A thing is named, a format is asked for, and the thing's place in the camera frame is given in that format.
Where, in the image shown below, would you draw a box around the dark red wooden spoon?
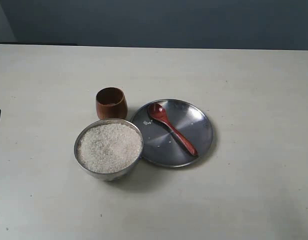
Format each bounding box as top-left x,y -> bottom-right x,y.
148,103 -> 198,156

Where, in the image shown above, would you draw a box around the white granules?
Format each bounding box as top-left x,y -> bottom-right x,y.
142,120 -> 153,126

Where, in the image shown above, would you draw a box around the brown wooden cup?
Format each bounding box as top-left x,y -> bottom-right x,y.
95,87 -> 128,120

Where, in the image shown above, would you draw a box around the steel bowl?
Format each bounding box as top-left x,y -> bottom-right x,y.
73,118 -> 144,181

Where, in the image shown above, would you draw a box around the round steel plate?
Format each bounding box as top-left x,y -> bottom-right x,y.
130,99 -> 213,168

